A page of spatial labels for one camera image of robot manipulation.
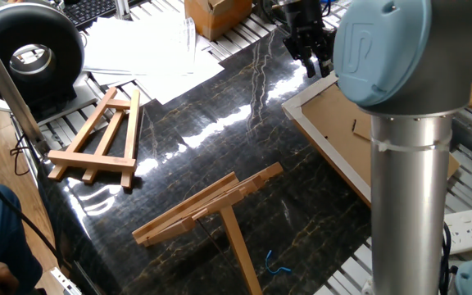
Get open brown cardboard box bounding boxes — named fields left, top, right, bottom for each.
left=184, top=0, right=253, bottom=42

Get small wooden tabletop easel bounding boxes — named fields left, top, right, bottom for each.
left=47, top=86, right=142, bottom=189

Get white photo frame cardboard back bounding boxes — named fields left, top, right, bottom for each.
left=281, top=71, right=461, bottom=208

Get black marble table slab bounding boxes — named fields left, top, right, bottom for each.
left=37, top=28, right=391, bottom=295

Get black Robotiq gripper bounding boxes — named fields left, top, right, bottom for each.
left=281, top=0, right=336, bottom=79

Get thick black cable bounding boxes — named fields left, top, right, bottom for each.
left=0, top=157, right=63, bottom=263

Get slanted aluminium profile post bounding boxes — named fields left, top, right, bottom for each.
left=0, top=16, right=51, bottom=157

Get blue twist tie wire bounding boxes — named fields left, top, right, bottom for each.
left=264, top=249, right=293, bottom=275

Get white power strip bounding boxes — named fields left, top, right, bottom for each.
left=443, top=205, right=472, bottom=256

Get black computer keyboard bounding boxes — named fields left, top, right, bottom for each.
left=61, top=0, right=147, bottom=30

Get white paper sheets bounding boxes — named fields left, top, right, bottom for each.
left=82, top=10, right=225, bottom=106

